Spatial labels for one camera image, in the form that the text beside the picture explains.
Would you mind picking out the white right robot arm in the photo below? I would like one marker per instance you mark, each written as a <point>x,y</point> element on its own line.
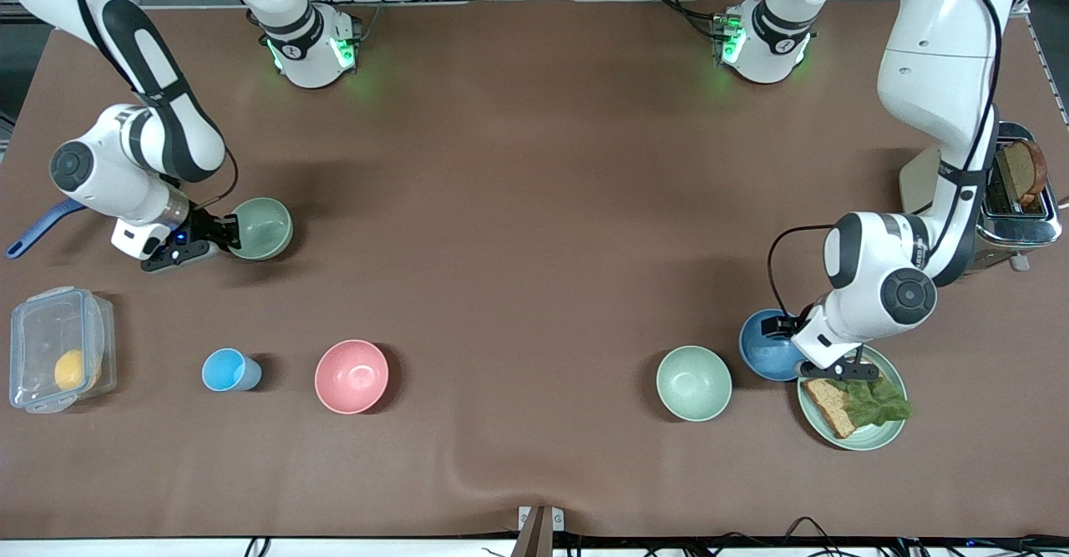
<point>159,123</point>

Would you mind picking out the light green bowl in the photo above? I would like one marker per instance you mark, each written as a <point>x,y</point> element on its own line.
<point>263,227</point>
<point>693,383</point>

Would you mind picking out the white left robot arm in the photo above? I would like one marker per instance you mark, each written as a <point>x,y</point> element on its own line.
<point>935,64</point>

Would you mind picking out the light green plate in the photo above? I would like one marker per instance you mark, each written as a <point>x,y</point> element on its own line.
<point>868,438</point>

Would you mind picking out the yellow lemon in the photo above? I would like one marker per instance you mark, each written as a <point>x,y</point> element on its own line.
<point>71,369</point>

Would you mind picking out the clear plastic lidded container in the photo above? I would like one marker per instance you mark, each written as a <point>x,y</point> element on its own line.
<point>37,331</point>

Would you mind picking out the brown bread slice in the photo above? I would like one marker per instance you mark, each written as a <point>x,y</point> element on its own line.
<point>831,411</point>

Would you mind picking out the blue bowl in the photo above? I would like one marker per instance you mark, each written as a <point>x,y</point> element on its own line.
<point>764,358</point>

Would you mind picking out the light blue cup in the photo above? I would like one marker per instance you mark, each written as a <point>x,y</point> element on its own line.
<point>225,370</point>

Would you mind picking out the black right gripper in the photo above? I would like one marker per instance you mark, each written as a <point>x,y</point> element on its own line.
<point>203,227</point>

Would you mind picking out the beige and chrome toaster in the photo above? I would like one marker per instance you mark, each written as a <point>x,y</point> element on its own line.
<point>1015,227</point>

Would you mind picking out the pink bowl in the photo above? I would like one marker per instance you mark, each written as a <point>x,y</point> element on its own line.
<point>352,377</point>

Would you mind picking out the small grey metal bracket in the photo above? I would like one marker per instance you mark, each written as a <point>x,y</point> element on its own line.
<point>558,520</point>
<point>524,517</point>

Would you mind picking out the brown post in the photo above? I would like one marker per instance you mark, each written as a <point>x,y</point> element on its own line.
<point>534,540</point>

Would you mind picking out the green lettuce leaf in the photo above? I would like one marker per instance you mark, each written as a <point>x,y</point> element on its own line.
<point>877,405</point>

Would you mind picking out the brown toast slice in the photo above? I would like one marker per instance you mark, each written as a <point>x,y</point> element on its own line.
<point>1023,173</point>

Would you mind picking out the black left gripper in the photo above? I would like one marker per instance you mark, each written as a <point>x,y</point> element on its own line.
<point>786,325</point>

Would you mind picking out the brown table cover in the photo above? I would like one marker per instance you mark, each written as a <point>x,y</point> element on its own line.
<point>534,81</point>

